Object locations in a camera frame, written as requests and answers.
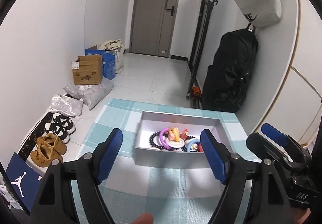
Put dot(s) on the right hand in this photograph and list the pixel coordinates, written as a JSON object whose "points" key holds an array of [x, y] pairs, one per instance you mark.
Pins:
{"points": [[302, 216]]}

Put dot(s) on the red white small charm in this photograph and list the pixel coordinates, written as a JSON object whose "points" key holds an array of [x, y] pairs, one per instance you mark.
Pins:
{"points": [[184, 134]]}

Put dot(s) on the brown suede boots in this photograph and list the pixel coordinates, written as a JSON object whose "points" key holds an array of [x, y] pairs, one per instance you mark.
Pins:
{"points": [[48, 148]]}

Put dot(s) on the blue Jordan shoe box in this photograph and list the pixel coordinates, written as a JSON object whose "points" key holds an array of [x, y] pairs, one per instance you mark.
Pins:
{"points": [[24, 179]]}

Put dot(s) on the brown cardboard box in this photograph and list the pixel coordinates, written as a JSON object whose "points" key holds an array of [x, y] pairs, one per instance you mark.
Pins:
{"points": [[87, 70]]}

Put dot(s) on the silver parcel bag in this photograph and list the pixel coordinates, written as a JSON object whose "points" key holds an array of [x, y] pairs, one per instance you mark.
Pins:
{"points": [[66, 106]]}

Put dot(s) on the teal plaid tablecloth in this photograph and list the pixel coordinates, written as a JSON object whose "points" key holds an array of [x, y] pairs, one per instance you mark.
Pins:
{"points": [[173, 187]]}

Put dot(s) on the grey parcel bag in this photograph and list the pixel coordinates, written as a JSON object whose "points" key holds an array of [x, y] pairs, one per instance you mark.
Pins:
{"points": [[90, 94]]}

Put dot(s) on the grey room door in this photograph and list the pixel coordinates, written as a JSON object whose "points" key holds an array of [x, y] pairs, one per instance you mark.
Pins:
{"points": [[152, 27]]}

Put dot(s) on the beige canvas tote bag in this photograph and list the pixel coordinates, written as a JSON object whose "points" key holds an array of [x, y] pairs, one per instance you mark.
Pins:
{"points": [[116, 48]]}

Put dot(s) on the white round badge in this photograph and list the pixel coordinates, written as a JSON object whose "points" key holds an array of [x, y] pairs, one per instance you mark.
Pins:
{"points": [[175, 144]]}

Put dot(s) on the blue cardboard box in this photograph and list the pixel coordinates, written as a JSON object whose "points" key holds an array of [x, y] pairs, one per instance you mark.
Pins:
{"points": [[108, 59]]}

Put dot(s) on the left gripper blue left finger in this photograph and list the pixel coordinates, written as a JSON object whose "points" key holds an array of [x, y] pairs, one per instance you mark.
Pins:
{"points": [[106, 154]]}

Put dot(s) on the left hand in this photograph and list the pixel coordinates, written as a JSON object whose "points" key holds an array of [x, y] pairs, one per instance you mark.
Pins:
{"points": [[145, 218]]}

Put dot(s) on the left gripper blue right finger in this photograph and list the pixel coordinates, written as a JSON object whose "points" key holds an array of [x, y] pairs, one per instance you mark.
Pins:
{"points": [[217, 156]]}

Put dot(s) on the black white sneakers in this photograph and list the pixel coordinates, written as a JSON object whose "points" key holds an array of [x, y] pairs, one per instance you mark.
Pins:
{"points": [[62, 126]]}

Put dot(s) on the black metal rack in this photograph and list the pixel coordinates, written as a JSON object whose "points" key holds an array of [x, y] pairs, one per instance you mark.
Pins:
{"points": [[197, 48]]}

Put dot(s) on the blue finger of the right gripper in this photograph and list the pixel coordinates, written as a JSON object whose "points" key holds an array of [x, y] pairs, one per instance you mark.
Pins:
{"points": [[275, 135]]}

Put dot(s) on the pink pig figurine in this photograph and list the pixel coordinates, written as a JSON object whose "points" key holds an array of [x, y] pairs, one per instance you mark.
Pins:
{"points": [[173, 134]]}

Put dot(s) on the black hanging backpack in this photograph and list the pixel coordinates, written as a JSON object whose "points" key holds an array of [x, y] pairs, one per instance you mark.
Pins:
{"points": [[228, 78]]}

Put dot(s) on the grey cardboard box tray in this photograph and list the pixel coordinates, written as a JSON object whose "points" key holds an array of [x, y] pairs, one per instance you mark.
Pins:
{"points": [[151, 149]]}

